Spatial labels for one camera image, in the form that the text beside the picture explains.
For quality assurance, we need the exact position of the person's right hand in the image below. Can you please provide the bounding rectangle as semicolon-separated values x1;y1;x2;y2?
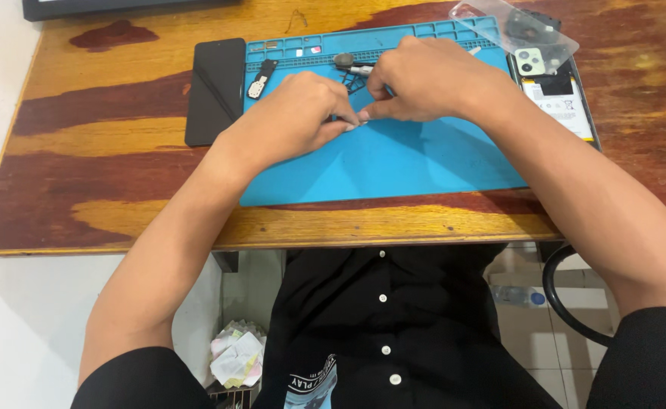
359;36;518;123

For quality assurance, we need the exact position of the person's left hand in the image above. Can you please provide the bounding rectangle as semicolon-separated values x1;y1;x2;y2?
241;71;363;150

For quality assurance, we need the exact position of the black speaker module part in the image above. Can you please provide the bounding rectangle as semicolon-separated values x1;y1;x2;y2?
246;58;279;101

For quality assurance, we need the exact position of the blue silicone repair mat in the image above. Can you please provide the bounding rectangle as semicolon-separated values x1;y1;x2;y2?
240;16;529;208

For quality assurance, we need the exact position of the black phone screen panel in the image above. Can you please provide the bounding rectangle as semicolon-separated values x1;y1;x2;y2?
184;37;247;148

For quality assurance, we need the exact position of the clear plastic bag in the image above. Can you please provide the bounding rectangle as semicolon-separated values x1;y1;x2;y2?
448;0;580;76

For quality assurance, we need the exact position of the opened phone with battery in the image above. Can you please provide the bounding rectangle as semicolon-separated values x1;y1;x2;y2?
507;52;603;152

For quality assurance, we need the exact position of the black monitor base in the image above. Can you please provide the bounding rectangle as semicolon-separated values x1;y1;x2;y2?
22;0;243;22

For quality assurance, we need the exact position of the plastic water bottle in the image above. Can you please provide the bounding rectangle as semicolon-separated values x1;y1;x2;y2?
491;285;547;309

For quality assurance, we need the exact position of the person's black buttoned shirt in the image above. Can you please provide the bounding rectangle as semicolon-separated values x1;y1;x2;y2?
70;243;666;409

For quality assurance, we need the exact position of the black chair armrest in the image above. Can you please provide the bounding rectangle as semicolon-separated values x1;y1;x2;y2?
542;243;615;347

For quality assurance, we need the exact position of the bin of crumpled paper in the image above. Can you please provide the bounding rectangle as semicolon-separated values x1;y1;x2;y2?
207;319;268;409

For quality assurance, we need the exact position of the black plastic frame part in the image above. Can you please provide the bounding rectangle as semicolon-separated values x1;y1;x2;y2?
341;73;368;96

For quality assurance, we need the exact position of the grey handled screwdriver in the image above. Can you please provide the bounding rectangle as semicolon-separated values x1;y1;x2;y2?
333;53;376;78

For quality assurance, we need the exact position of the thin bent wire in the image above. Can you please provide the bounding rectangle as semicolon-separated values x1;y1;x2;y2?
285;8;309;34

